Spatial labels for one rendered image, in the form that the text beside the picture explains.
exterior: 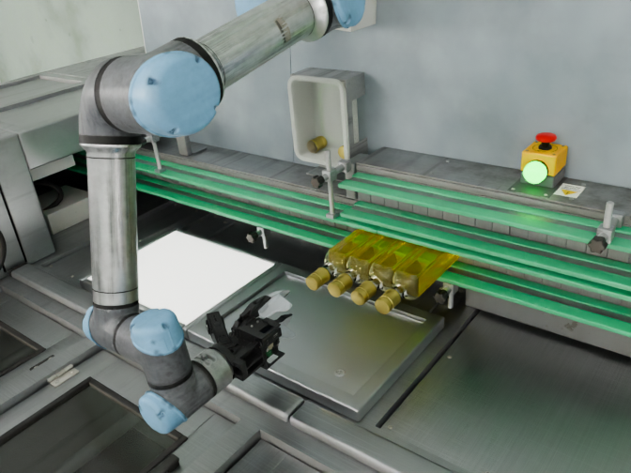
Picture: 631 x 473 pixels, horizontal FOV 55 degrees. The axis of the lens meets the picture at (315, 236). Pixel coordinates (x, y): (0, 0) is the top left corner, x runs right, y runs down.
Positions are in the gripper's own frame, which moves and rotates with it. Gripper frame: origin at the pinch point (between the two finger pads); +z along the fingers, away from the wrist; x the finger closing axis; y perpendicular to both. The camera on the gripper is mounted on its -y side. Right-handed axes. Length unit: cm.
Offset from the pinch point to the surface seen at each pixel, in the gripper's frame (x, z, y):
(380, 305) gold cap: 0.4, 9.1, 17.3
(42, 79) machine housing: 22, 46, -156
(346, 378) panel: -12.4, -0.1, 14.6
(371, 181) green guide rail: 13.6, 33.9, -0.2
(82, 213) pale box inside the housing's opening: -12, 19, -105
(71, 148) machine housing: 14, 16, -93
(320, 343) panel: -12.4, 6.2, 3.4
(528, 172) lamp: 20, 40, 33
